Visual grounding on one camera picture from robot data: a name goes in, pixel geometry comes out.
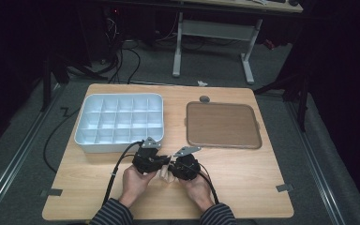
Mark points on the grey tape strip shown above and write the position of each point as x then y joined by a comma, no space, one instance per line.
52,192
284,187

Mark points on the person's left hand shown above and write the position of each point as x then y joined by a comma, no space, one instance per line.
136,184

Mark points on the metal floor rail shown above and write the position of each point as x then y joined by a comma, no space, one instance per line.
15,156
315,165

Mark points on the person's right hand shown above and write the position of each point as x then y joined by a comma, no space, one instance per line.
198,190

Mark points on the beige pair of socks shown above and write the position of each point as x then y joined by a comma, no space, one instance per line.
168,175

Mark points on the grey round table grommet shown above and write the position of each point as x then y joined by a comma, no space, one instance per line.
204,99

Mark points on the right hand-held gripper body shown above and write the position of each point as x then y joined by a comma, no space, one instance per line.
186,167

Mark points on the small red object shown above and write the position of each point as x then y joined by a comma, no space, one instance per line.
269,44

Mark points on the white crumpled paper scrap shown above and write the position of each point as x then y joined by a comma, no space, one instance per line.
202,83

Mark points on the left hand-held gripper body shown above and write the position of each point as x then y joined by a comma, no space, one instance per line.
147,161

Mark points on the white compartment storage box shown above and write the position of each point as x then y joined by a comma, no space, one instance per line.
120,123

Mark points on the dark metal stand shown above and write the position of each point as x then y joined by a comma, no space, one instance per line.
51,75
300,100

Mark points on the white-framed wooden desk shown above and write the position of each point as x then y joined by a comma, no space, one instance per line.
215,31

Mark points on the brown square tray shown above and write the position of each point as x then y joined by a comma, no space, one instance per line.
223,125

